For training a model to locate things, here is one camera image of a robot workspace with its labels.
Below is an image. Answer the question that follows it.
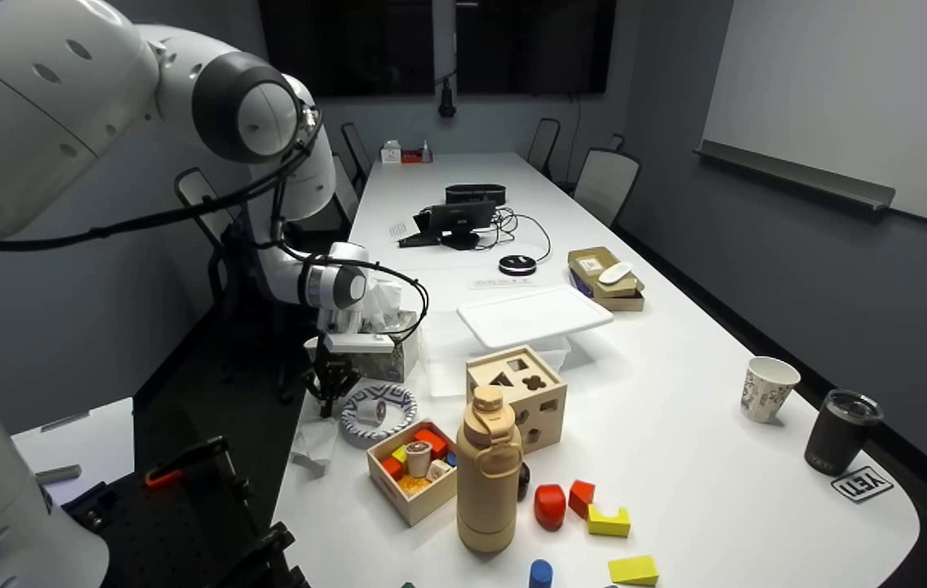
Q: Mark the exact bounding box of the black laptop bag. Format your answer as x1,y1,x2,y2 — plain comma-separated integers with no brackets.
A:
400,184,506,249

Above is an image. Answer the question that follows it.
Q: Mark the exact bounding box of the black tumbler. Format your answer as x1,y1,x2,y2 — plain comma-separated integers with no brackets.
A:
802,390,885,476

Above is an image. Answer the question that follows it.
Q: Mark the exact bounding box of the white bin lid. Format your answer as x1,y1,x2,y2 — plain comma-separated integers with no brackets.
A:
461,285,614,348

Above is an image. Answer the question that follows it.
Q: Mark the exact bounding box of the black round speakerphone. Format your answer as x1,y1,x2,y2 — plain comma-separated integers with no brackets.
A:
498,255,540,278

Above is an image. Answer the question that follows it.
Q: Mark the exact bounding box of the small wooden tray with blocks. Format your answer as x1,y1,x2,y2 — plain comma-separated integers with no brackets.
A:
366,421,456,527

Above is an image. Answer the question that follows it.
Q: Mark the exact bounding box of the wooden shape sorter cube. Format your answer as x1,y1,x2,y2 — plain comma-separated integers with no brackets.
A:
468,345,568,455

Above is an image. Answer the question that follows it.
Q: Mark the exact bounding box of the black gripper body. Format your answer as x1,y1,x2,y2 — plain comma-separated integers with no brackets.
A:
308,345,359,417

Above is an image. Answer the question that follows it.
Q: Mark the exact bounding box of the qr code tag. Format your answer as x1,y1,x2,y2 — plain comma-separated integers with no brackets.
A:
831,468,893,504

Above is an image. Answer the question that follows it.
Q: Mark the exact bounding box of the black cable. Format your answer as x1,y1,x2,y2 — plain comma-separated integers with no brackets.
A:
482,206,556,263

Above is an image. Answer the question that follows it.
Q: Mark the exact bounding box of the blue patterned paper plate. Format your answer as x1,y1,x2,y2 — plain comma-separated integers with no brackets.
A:
338,382,418,446

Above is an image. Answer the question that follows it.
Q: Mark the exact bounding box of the whiteboard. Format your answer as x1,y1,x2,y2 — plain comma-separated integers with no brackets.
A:
702,0,927,218

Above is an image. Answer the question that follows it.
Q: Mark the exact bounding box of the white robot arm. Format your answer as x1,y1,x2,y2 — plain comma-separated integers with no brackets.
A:
0,0,374,588

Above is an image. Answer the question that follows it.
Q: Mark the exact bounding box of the clear plastic bin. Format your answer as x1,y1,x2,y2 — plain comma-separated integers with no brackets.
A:
412,314,584,399

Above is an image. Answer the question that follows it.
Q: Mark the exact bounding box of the beige water bottle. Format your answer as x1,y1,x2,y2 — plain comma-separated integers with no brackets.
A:
456,384,521,556

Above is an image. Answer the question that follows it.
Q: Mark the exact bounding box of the grey chair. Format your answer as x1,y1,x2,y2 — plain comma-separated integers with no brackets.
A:
574,151,643,226

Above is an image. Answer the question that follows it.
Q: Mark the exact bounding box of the patterned paper cup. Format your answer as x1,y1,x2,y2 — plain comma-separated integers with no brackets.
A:
741,355,801,421

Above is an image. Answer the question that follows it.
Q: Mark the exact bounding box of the yellow green block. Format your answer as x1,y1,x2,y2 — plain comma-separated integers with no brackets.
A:
606,556,658,588

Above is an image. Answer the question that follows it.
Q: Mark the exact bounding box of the black orange clamp stand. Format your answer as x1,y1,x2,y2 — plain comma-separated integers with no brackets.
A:
64,435,309,588

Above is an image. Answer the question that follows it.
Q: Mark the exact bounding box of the blue block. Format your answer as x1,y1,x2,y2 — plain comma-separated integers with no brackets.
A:
528,558,551,588

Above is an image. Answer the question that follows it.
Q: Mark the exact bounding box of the orange red block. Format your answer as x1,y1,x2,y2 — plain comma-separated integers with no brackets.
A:
568,481,595,519

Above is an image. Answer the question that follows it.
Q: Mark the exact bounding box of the small white cup on plate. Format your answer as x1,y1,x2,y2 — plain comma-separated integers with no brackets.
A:
354,399,384,423

